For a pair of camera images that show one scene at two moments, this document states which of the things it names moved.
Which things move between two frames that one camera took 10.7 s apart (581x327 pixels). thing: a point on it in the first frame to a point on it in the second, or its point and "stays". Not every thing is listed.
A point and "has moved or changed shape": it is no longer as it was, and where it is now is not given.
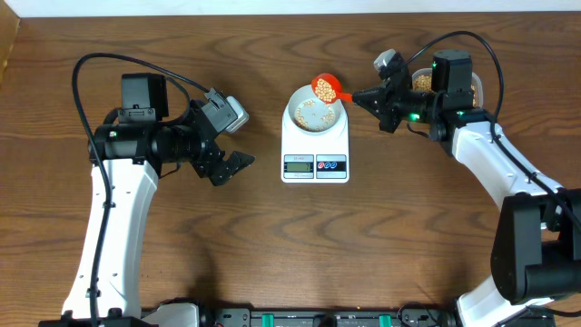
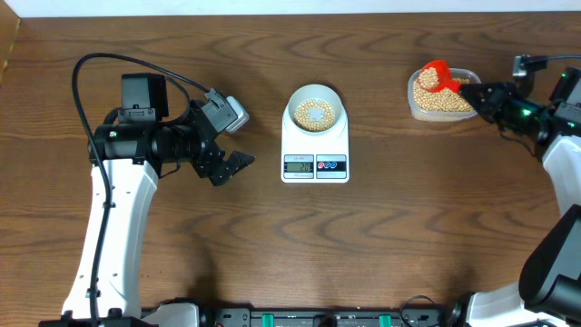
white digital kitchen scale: [314, 159] stays
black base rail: [332, 316] stays
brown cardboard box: [9, 25] stays
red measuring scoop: [327, 88] has moved or changed shape
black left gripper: [205, 165] stays
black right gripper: [385, 97] to [487, 108]
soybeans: [324, 91] to [428, 78]
